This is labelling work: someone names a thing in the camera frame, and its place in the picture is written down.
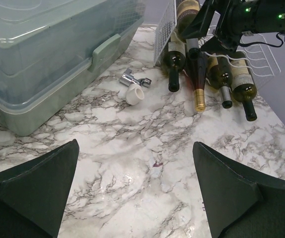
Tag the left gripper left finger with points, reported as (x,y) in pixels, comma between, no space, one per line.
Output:
(33,195)

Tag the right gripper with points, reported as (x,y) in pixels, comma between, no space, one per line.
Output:
(232,19)

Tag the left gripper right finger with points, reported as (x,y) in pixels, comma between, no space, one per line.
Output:
(240,202)

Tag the red wine bottle gold foil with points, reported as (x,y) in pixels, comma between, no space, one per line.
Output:
(196,71)

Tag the dark green bottle top left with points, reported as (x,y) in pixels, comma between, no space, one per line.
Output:
(186,11)

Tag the green bottle silver foil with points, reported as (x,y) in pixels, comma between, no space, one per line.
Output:
(220,78)

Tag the dark bottle bottom left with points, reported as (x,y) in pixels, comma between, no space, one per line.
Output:
(173,59)

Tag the green bottle black neck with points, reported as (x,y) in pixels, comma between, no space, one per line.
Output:
(243,88)

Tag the chrome white bottle stopper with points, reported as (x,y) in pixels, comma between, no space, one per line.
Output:
(134,93)

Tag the green plastic toolbox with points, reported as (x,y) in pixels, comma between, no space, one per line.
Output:
(50,50)

